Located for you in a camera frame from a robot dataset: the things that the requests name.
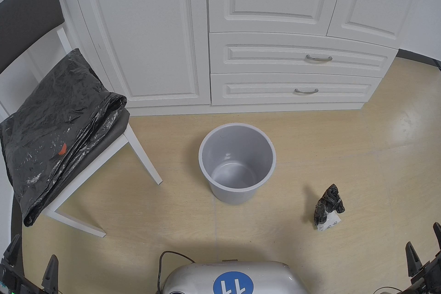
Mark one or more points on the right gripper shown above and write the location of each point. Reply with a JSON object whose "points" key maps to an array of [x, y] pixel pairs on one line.
{"points": [[429, 277]]}

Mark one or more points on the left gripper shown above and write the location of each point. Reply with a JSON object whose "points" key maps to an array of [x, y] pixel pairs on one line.
{"points": [[17, 280]]}

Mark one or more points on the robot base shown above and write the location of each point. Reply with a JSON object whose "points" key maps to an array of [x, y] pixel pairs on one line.
{"points": [[241, 277]]}

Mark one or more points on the crumpled black plastic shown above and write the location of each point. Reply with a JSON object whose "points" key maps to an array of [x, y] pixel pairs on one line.
{"points": [[329, 203]]}

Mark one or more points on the black plastic bag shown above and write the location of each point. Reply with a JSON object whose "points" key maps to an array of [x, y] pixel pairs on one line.
{"points": [[51, 113]]}

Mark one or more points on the pale grey trash bin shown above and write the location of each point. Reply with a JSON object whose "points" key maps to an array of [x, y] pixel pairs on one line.
{"points": [[237, 194]]}

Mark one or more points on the white printed paper scrap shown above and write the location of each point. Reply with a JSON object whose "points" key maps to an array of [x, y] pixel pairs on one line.
{"points": [[331, 222]]}

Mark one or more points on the white chair dark grey seat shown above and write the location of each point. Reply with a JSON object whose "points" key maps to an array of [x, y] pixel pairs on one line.
{"points": [[24, 10]]}

